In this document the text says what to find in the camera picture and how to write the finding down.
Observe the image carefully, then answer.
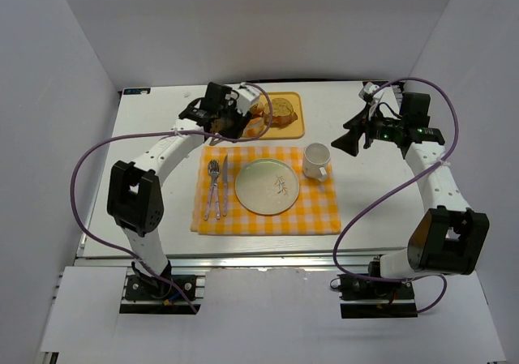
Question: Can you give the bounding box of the glazed ring donut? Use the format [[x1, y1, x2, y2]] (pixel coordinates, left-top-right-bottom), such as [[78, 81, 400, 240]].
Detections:
[[249, 103, 264, 118]]

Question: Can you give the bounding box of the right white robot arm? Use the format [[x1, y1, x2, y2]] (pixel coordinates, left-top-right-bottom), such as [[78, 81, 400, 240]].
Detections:
[[332, 92, 490, 284]]

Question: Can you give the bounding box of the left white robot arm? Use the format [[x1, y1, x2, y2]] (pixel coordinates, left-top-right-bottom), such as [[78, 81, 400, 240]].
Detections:
[[107, 83, 260, 289]]

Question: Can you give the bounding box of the sliced herb bread loaf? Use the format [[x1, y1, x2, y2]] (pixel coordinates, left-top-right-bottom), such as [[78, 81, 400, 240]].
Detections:
[[263, 98, 298, 128]]

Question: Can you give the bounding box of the white ceramic mug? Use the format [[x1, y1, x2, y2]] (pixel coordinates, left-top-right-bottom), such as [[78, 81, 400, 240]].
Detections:
[[302, 143, 331, 182]]

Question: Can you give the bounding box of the blue corner sticker right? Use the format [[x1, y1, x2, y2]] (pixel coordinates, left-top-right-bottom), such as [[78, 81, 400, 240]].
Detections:
[[362, 80, 382, 86]]

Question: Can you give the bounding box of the blue corner sticker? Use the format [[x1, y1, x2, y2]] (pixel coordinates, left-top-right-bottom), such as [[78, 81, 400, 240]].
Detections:
[[122, 88, 151, 96], [362, 80, 382, 86]]

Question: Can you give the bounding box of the orange striped round bun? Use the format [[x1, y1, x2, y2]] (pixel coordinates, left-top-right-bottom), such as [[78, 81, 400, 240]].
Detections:
[[242, 117, 266, 139]]

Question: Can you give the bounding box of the yellow plastic tray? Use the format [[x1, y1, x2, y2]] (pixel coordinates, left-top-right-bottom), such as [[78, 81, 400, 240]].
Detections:
[[258, 92, 305, 139]]

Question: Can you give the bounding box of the blue corner sticker left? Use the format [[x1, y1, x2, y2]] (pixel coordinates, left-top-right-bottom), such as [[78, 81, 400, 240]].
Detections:
[[122, 88, 151, 96]]

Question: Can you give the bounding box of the cream plate with sprig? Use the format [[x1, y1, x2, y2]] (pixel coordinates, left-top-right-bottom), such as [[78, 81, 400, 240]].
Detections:
[[234, 158, 300, 216]]

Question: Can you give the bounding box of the yellow checkered placemat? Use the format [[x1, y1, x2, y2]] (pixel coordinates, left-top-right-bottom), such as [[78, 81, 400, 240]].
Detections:
[[191, 146, 341, 236]]

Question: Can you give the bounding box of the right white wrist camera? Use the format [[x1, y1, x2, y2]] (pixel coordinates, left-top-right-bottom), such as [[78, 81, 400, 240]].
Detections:
[[358, 84, 384, 119]]

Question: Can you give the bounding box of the pink handled spoon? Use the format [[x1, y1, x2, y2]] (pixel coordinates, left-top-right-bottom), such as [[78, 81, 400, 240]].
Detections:
[[204, 160, 221, 221]]

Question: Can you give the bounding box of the pink handled knife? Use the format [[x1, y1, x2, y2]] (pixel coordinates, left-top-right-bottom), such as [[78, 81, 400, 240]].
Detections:
[[222, 155, 228, 216]]

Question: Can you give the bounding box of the aluminium table edge rail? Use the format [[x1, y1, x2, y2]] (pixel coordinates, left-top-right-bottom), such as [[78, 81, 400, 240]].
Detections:
[[72, 250, 414, 272]]

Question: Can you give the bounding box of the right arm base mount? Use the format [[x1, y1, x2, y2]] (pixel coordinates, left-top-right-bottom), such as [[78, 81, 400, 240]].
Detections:
[[335, 274, 418, 319]]

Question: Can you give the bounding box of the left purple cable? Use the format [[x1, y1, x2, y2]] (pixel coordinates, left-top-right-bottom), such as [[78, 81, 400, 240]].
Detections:
[[70, 82, 276, 315]]

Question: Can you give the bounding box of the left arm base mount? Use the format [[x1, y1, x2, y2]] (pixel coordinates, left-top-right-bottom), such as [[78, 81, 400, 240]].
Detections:
[[119, 266, 200, 315]]

